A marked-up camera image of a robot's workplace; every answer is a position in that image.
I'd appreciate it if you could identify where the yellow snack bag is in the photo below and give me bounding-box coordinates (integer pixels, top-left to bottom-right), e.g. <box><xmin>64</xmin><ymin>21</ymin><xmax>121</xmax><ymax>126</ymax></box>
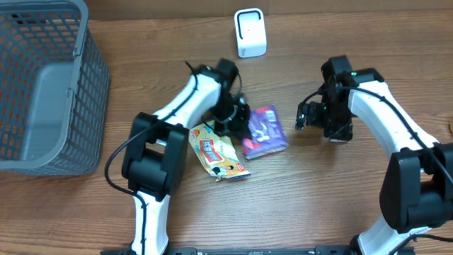
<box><xmin>188</xmin><ymin>119</ymin><xmax>251</xmax><ymax>181</ymax></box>

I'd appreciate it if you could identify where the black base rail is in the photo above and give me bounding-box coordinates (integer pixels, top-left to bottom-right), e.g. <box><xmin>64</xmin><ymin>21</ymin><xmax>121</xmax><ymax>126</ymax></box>
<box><xmin>100</xmin><ymin>246</ymin><xmax>415</xmax><ymax>255</ymax></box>

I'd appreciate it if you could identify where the purple red soft package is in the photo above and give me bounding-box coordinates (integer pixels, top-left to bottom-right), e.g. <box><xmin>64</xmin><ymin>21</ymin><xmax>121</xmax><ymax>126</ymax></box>
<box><xmin>242</xmin><ymin>105</ymin><xmax>288</xmax><ymax>159</ymax></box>

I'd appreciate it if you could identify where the grey plastic mesh basket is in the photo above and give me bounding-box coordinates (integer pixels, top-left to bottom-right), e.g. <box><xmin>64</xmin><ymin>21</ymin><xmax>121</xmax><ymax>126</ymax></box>
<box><xmin>1</xmin><ymin>0</ymin><xmax>110</xmax><ymax>176</ymax></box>

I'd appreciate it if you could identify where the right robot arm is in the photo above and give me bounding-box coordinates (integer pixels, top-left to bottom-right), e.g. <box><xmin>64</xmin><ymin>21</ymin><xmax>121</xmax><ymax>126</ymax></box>
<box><xmin>295</xmin><ymin>56</ymin><xmax>452</xmax><ymax>254</ymax></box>

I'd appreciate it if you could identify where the white barcode scanner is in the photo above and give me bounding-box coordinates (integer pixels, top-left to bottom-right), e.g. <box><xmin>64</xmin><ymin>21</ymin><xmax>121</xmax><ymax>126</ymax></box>
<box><xmin>234</xmin><ymin>8</ymin><xmax>267</xmax><ymax>58</ymax></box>

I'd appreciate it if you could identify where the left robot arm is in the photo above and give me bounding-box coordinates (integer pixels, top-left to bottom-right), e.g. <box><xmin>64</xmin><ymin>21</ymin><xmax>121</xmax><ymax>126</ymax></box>
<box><xmin>122</xmin><ymin>58</ymin><xmax>251</xmax><ymax>254</ymax></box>

